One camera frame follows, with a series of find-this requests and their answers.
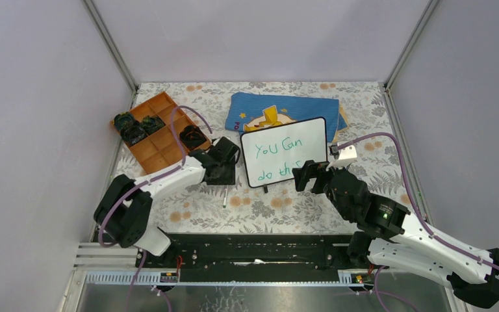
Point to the blue cartoon cloth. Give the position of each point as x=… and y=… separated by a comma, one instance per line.
x=251, y=112

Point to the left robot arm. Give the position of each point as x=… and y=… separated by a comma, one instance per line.
x=123, y=212

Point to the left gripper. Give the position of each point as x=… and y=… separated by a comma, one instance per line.
x=229, y=179

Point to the small whiteboard black frame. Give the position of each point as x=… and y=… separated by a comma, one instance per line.
x=270, y=154

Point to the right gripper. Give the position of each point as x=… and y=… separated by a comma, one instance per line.
x=309, y=169

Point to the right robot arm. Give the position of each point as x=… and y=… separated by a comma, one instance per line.
x=390, y=235

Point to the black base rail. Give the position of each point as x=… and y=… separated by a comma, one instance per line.
x=253, y=258

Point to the orange compartment tray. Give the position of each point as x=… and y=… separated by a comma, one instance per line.
x=162, y=148

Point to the dark rolled fabric middle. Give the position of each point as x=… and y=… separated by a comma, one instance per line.
x=151, y=124

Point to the floral table cloth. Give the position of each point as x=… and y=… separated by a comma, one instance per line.
x=280, y=209

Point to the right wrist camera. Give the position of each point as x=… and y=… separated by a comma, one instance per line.
x=343, y=156

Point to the dark rolled fabric left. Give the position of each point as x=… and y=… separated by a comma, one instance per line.
x=129, y=128

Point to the dark rolled fabric right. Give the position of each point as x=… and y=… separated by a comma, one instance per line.
x=192, y=137

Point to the dark rolled fabric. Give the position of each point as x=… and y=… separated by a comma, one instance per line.
x=129, y=128
x=192, y=137
x=151, y=124

